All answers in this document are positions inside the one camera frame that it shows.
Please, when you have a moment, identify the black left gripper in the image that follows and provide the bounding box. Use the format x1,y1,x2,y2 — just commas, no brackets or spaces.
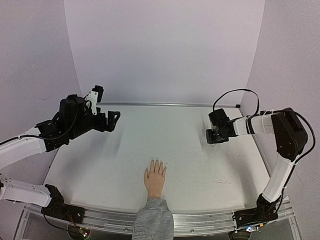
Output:
70,108,121,141

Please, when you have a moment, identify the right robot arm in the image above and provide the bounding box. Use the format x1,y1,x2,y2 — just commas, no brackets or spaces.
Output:
206,108,308,203

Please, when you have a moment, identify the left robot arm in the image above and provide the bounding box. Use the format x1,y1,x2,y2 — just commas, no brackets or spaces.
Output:
0,91,121,219

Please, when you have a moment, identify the mannequin hand with long nails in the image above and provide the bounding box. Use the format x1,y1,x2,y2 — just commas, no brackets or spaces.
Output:
144,159,167,199

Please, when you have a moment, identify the grey sleeve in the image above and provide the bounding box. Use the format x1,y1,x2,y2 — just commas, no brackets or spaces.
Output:
131,198,174,240

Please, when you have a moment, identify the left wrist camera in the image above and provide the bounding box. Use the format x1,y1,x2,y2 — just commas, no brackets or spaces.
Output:
84,85,104,116

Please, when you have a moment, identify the aluminium back rail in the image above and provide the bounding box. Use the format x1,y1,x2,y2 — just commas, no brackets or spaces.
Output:
97,102,241,109

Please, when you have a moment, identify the aluminium rail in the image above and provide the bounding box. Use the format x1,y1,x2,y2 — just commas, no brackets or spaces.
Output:
97,102,241,109
14,197,302,240

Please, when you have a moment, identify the right camera black cable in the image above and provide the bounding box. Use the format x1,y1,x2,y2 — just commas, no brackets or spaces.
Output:
212,89,315,163

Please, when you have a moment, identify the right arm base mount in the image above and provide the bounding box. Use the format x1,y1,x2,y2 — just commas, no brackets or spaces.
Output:
232,208,278,230

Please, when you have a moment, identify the aluminium front rail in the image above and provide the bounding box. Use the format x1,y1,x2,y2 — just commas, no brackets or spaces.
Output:
14,197,302,240

